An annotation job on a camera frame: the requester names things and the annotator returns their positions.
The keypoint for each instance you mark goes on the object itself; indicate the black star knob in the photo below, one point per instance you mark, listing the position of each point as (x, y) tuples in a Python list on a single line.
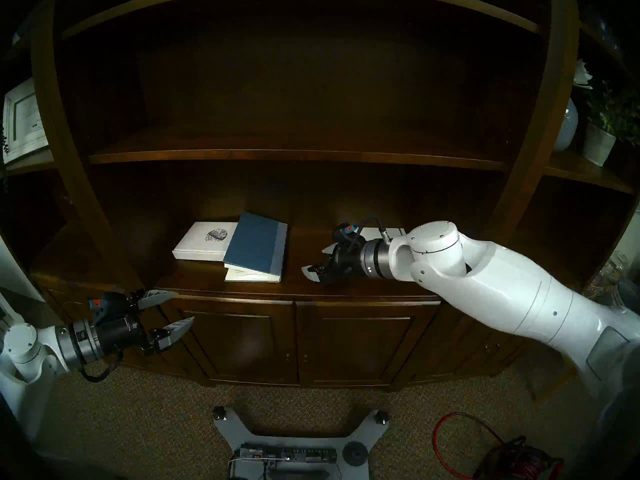
[(218, 412), (382, 417)]

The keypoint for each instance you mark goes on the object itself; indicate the dark brown wooden bookcase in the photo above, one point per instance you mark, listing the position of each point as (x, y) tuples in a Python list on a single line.
[(300, 154)]

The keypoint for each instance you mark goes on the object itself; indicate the light wooden side table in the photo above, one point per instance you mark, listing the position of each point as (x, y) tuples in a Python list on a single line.
[(555, 379)]

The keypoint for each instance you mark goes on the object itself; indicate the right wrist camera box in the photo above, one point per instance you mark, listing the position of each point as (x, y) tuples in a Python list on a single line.
[(346, 231)]

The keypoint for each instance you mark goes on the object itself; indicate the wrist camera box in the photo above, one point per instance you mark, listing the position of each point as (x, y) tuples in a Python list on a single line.
[(109, 304), (346, 231)]

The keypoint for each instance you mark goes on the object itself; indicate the white round vase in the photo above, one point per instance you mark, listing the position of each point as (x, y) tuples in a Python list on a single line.
[(567, 129)]

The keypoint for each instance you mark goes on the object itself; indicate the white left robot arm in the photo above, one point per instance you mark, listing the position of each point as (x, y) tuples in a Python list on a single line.
[(22, 344)]

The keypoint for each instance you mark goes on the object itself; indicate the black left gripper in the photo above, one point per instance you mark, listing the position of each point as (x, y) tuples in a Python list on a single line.
[(120, 331)]

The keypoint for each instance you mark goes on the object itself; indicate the black power strip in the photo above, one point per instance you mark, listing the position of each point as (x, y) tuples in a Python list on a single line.
[(300, 455)]

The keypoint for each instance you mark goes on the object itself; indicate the grey metal robot base plate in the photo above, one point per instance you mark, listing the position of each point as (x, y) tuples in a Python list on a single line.
[(250, 434)]

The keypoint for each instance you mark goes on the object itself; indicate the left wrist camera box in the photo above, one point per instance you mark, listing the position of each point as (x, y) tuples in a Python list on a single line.
[(109, 304)]

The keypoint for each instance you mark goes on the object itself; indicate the clear glass jar with sticks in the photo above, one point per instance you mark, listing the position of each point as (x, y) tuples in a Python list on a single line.
[(607, 271)]

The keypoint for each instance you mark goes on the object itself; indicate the white artificial flower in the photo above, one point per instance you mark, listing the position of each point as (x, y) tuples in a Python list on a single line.
[(582, 74)]

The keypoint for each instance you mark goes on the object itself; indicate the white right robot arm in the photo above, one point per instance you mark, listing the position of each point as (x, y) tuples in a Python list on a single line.
[(500, 284)]

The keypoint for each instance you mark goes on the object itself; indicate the blue cover hardback book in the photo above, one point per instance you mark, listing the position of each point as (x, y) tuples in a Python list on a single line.
[(252, 249)]

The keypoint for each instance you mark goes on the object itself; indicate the dark hanging bead plant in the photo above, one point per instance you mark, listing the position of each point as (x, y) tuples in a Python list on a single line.
[(4, 144)]

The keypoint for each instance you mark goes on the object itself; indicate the round black rubber foot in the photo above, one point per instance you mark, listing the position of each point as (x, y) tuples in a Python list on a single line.
[(355, 454)]

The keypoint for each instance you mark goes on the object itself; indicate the white framed certificate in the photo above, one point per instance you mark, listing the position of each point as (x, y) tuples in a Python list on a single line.
[(25, 119)]

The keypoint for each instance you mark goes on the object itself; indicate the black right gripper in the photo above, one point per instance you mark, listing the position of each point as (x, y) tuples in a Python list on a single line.
[(345, 264)]

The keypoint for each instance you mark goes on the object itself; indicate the green plant in white pot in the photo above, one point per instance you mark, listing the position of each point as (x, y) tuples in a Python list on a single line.
[(597, 144)]

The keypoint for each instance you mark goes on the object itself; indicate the white book pale blue spine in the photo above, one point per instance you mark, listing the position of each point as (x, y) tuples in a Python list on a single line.
[(392, 232)]

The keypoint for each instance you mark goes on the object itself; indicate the white book with round print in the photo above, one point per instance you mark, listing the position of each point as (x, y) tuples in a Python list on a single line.
[(200, 246)]

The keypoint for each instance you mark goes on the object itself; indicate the white slatted chair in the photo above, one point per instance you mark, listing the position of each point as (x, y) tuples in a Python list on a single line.
[(6, 309)]

